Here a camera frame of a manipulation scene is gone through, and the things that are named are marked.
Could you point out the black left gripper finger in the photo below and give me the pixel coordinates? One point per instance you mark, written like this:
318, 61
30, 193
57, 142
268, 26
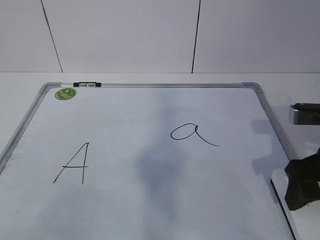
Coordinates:
303, 181

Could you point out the white whiteboard eraser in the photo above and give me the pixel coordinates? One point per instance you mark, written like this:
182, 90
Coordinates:
280, 184

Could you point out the aluminium framed whiteboard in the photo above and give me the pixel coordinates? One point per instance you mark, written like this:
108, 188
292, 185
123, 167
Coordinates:
144, 163

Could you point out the black silver board clip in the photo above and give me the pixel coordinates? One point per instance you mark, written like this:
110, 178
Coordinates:
87, 84

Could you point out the round green magnet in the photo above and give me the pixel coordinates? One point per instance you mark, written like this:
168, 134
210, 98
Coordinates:
65, 94

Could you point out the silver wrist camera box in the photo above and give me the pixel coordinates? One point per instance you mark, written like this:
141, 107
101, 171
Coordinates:
305, 114

